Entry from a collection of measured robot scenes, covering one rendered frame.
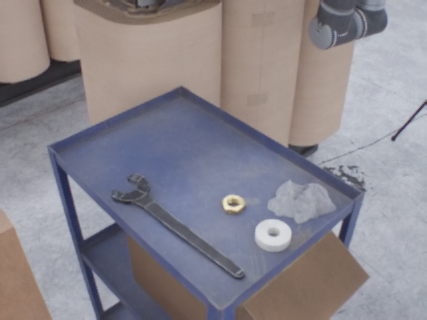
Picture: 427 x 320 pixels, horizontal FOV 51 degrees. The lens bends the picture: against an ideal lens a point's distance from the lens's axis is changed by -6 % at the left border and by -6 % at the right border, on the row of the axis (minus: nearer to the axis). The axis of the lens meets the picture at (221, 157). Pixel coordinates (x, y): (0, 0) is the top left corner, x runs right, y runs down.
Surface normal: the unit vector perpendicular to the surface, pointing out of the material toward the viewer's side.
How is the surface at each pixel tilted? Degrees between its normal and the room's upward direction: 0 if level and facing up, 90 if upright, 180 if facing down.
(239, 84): 90
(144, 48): 90
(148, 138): 0
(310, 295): 26
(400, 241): 0
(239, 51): 90
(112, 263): 0
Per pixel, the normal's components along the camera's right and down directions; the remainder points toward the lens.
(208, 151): 0.02, -0.79
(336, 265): 0.32, -0.51
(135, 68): -0.18, 0.61
